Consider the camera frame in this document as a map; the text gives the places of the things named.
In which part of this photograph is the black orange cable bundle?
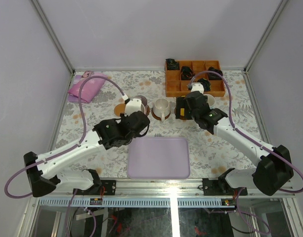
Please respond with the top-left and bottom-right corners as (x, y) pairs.
(180, 66), (194, 81)

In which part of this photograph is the purple cable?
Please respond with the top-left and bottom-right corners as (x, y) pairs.
(187, 71), (303, 234)
(4, 76), (130, 237)

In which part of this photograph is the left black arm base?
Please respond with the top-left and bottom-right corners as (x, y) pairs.
(73, 180), (117, 196)

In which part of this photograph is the blue slotted cable duct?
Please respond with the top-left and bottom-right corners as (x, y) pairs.
(39, 197), (235, 208)

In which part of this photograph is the light blue mug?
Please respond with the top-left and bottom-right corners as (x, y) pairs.
(205, 94), (216, 109)

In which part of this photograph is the pink folded cloth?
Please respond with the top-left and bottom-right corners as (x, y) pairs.
(68, 71), (108, 103)

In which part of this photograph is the orange compartment box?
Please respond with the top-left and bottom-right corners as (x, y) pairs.
(165, 60), (225, 97)

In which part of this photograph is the purple mug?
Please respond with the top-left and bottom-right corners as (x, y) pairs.
(134, 95), (147, 114)

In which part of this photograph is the dark brown middle saucer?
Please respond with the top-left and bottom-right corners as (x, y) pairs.
(151, 109), (171, 121)

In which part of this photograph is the light wooden coaster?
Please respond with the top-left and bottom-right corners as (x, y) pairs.
(114, 103), (126, 117)

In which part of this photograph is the aluminium front rail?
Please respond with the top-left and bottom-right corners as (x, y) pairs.
(43, 178), (296, 198)

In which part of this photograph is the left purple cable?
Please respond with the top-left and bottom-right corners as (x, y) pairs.
(4, 76), (130, 237)

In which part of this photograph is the black bundle far left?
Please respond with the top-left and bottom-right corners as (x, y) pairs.
(166, 58), (180, 71)

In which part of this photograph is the black green cable bundle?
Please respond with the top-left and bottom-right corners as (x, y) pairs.
(197, 78), (212, 92)

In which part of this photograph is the yellow glass cup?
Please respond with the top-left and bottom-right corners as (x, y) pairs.
(177, 99), (185, 119)

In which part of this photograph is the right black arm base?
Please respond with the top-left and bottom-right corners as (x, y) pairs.
(197, 168), (252, 198)

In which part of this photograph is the dark brown left saucer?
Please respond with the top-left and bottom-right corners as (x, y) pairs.
(145, 105), (150, 116)

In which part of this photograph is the dark brown right saucer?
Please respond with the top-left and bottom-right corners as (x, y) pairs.
(174, 107), (192, 120)

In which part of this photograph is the black bundle right compartment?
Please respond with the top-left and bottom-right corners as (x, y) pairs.
(208, 67), (223, 81)

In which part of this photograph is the cream white mug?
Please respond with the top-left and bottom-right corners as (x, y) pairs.
(152, 98), (171, 120)

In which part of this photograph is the lilac plastic tray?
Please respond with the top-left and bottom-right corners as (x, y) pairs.
(127, 137), (190, 180)

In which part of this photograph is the dark brown saucer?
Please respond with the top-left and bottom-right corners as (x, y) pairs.
(145, 105), (150, 116)
(151, 109), (171, 121)
(174, 107), (192, 120)

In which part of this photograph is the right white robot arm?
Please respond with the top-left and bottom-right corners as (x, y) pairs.
(175, 91), (294, 196)

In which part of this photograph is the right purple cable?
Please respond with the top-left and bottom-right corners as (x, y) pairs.
(187, 71), (303, 234)

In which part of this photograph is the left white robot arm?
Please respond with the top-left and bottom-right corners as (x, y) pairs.
(24, 111), (150, 198)

